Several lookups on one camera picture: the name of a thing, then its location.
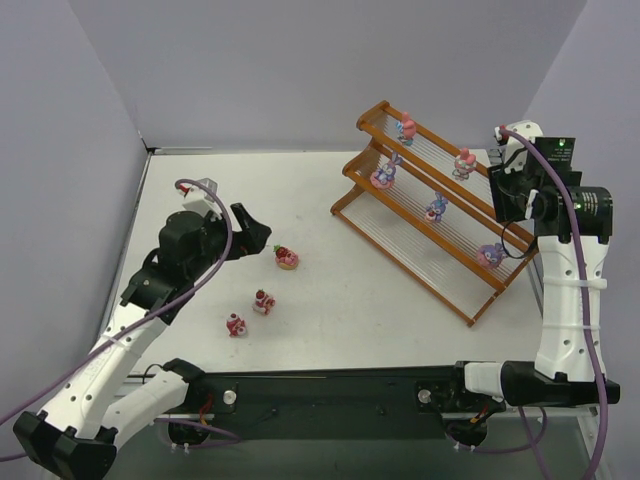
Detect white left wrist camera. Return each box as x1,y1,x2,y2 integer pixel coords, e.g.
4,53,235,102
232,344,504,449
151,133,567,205
176,181,222,221

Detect small purple bunny cupcake toy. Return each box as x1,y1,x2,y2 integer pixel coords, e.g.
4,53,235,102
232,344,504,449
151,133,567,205
424,192,448,224

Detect red bear cake toy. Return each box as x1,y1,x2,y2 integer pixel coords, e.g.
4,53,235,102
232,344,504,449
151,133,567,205
226,313,248,338

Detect orange wooden tiered shelf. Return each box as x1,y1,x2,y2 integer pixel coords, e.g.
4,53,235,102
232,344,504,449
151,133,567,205
331,101,536,326

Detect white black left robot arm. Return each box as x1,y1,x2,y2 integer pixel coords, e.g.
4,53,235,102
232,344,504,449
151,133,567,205
13,203,271,479

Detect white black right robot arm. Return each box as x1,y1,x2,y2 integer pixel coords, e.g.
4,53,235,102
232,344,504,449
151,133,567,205
462,128,620,407

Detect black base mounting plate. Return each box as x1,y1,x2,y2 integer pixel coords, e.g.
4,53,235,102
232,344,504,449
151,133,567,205
162,366,506,442

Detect pink pig clear cup toy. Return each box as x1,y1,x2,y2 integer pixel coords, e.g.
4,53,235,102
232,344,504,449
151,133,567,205
452,148,477,181

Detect strawberry cake slice toy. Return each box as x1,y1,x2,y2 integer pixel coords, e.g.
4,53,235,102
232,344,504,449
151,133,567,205
252,289,276,315

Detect strawberry bear donut toy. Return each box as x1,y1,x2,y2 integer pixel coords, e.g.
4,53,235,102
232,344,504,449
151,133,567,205
273,245,299,270

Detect purple bunny sitting donut toy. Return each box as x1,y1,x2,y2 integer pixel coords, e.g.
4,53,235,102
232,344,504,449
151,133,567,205
370,152,403,190

